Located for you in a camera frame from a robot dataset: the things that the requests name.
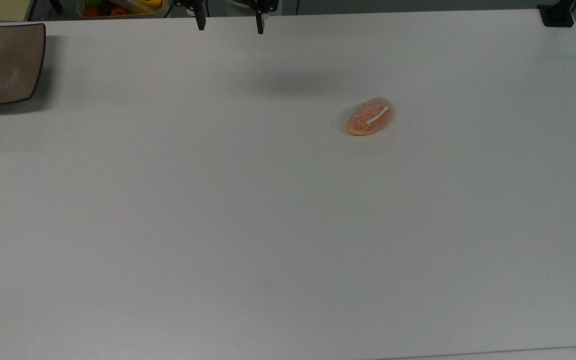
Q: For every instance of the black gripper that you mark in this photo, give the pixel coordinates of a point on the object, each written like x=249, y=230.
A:
x=266, y=4

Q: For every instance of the sugared orange bread roll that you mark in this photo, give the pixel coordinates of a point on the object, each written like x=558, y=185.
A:
x=369, y=116

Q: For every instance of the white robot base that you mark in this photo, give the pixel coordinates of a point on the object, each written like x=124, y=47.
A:
x=237, y=4

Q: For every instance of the brown square ceramic plate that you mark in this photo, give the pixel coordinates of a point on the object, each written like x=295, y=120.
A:
x=3, y=62

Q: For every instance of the yellow toy banana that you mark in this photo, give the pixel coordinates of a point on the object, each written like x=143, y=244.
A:
x=144, y=4

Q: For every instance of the beige box of toy fruit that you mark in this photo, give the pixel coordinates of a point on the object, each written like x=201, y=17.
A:
x=123, y=14

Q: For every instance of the red toy tomato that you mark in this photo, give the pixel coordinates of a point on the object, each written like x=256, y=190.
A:
x=91, y=12
x=119, y=11

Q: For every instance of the green toy fruit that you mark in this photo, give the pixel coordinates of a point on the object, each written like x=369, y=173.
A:
x=93, y=2

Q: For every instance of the black furniture leg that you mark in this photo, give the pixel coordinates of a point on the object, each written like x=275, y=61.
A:
x=56, y=5

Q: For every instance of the black table clamp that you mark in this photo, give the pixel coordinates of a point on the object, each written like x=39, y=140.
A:
x=557, y=15

